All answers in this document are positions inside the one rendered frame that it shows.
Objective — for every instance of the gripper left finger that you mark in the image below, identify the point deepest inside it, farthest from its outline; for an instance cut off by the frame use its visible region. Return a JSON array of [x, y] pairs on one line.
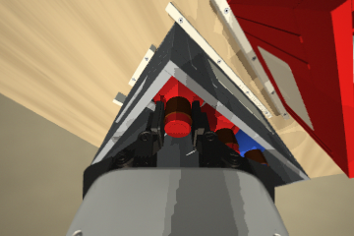
[[143, 151]]

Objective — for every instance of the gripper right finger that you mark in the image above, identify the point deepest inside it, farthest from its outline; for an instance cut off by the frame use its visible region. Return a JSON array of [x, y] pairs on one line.
[[212, 151]]

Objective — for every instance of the blue bottle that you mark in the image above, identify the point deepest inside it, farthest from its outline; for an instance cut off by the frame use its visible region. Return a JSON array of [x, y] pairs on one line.
[[250, 148]]

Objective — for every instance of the grey divided crate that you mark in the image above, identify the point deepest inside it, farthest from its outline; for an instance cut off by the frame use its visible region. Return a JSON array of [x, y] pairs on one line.
[[178, 55]]

